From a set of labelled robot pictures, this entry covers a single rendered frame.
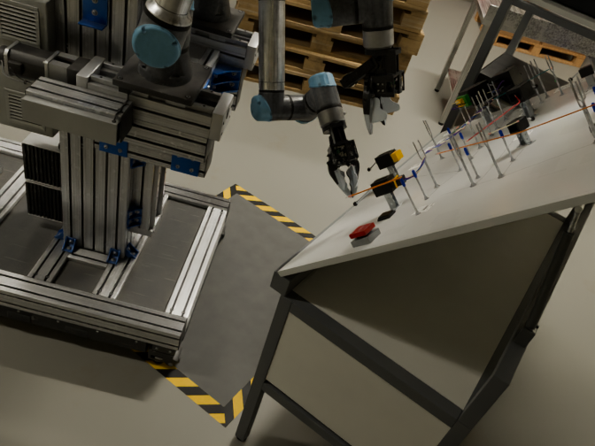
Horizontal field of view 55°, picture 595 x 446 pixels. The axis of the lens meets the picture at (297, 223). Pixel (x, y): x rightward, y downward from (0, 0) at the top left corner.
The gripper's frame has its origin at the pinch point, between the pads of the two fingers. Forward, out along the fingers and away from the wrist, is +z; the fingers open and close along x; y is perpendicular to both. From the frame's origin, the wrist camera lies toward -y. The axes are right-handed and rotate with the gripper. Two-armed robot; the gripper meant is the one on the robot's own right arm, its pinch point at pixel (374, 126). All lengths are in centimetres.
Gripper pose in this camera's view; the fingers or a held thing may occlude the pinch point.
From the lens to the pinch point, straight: 154.0
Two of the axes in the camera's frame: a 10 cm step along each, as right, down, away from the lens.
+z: 1.1, 9.0, 4.3
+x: 5.1, -4.2, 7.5
